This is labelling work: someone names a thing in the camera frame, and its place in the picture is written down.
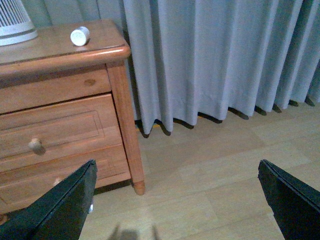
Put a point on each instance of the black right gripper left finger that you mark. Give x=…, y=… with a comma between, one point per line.
x=59, y=214

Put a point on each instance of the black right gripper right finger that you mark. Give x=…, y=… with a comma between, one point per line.
x=295, y=204

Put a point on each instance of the wooden drawer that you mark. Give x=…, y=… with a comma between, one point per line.
x=46, y=133
x=22, y=186

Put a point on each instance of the white medicine bottle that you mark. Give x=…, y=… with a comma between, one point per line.
x=80, y=36

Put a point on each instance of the wooden nightstand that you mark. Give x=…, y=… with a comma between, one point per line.
x=50, y=70

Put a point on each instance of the grey curtain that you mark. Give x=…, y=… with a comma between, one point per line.
x=206, y=56

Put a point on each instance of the white cylindrical air purifier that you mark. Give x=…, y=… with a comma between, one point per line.
x=15, y=24

